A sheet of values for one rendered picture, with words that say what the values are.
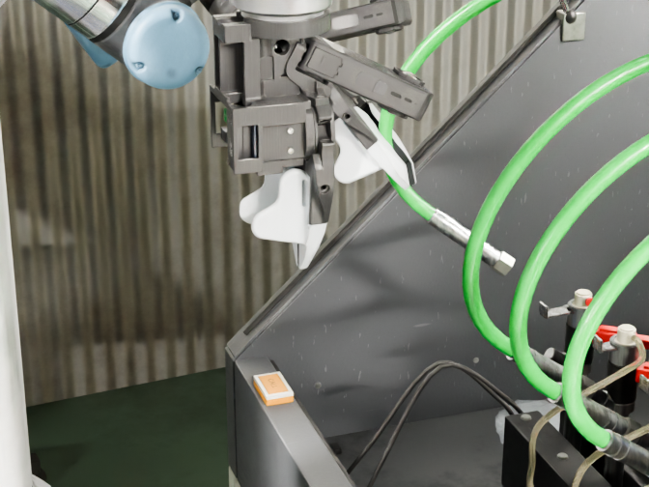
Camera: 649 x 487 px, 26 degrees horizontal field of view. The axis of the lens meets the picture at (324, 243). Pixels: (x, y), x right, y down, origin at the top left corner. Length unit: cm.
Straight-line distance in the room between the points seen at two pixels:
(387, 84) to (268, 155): 11
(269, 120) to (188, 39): 20
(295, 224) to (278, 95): 11
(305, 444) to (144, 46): 44
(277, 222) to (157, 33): 22
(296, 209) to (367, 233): 48
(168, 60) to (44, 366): 229
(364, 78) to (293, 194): 11
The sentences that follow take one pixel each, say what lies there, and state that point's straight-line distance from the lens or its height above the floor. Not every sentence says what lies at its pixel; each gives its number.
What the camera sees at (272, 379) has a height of 96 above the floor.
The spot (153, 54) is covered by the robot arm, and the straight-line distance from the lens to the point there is 123.
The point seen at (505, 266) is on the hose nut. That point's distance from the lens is 140.
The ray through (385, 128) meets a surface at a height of 126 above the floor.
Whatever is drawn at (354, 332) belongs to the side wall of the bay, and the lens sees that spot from 162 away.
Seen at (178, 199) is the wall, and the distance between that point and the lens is 340.
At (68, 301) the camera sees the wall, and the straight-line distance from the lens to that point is 342.
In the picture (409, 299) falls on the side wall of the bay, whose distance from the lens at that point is 163.
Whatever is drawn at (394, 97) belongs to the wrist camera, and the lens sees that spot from 110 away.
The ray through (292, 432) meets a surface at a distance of 144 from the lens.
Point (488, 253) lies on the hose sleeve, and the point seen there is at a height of 114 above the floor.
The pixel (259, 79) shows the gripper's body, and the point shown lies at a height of 138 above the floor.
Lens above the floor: 168
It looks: 23 degrees down
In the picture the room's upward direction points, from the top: straight up
